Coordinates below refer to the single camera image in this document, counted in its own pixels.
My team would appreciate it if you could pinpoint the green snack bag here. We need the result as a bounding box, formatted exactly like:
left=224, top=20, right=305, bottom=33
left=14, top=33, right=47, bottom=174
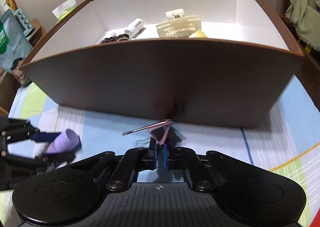
left=0, top=9, right=32, bottom=87

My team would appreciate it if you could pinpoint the green carded balm package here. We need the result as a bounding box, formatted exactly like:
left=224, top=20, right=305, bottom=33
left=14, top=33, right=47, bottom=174
left=189, top=30, right=207, bottom=38

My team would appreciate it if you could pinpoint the green tissue pack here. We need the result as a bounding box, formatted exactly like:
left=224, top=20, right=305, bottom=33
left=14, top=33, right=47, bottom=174
left=52, top=0, right=77, bottom=23

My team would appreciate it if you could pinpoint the brown cardboard box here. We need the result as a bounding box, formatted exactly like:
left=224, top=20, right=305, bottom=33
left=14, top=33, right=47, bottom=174
left=21, top=0, right=304, bottom=128

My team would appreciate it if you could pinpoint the checkered tablecloth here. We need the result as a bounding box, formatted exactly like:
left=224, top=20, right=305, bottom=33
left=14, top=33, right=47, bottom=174
left=9, top=77, right=319, bottom=226

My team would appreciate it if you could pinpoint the purple roll bottle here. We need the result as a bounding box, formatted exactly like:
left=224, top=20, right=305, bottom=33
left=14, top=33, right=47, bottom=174
left=44, top=129, right=80, bottom=154

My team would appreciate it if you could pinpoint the small white bottle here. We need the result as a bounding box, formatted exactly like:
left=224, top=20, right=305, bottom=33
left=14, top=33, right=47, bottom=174
left=124, top=18, right=144, bottom=38

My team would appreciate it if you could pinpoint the beige hair claw clip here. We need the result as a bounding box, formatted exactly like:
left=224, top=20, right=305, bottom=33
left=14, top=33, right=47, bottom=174
left=156, top=9, right=201, bottom=38

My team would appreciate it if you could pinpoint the teal toaster oven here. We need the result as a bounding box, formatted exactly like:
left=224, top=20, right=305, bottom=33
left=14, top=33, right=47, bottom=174
left=14, top=8, right=34, bottom=40

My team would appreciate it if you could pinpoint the purple velvet scrunchie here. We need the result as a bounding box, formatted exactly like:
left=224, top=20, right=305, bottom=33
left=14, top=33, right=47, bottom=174
left=100, top=33, right=131, bottom=44

